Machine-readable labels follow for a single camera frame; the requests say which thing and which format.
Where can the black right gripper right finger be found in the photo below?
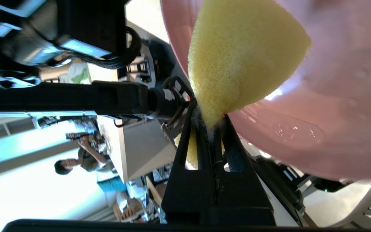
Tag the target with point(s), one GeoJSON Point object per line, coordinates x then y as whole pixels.
{"type": "Point", "coordinates": [243, 196]}

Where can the pink plate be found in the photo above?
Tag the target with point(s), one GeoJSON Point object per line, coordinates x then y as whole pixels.
{"type": "Point", "coordinates": [333, 112]}

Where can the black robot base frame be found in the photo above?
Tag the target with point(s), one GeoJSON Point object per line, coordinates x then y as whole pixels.
{"type": "Point", "coordinates": [288, 190]}

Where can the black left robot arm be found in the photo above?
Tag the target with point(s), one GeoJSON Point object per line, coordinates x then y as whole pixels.
{"type": "Point", "coordinates": [60, 98]}

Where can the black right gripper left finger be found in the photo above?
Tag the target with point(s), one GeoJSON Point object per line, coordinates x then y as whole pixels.
{"type": "Point", "coordinates": [185, 196]}

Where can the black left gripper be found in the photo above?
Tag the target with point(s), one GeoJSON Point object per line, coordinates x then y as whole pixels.
{"type": "Point", "coordinates": [89, 22]}

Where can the yellow green sponge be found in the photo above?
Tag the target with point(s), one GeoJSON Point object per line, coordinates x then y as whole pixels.
{"type": "Point", "coordinates": [240, 58]}

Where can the white bag green print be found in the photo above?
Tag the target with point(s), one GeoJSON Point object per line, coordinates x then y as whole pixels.
{"type": "Point", "coordinates": [76, 74]}

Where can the person in dark clothes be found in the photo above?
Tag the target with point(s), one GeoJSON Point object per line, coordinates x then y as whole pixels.
{"type": "Point", "coordinates": [89, 159]}

